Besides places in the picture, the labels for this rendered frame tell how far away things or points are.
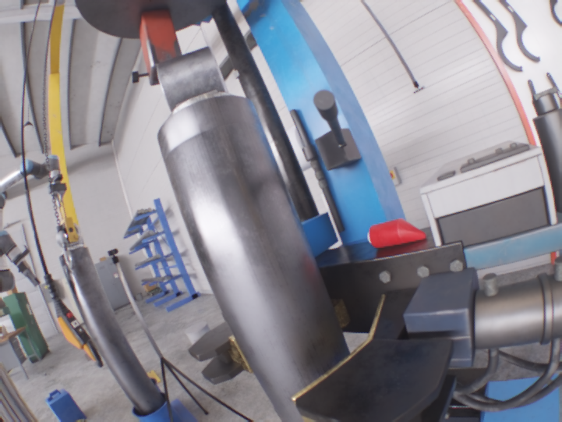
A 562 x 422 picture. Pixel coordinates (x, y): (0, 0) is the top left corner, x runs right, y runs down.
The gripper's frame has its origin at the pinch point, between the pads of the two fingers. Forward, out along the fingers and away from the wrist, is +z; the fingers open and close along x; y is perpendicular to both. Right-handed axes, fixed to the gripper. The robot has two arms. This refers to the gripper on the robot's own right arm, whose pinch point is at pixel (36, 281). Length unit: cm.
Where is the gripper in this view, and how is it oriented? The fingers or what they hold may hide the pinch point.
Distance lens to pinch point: 163.6
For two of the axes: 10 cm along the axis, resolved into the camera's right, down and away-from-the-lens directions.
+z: 5.1, 7.8, 3.8
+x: 7.4, -1.6, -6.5
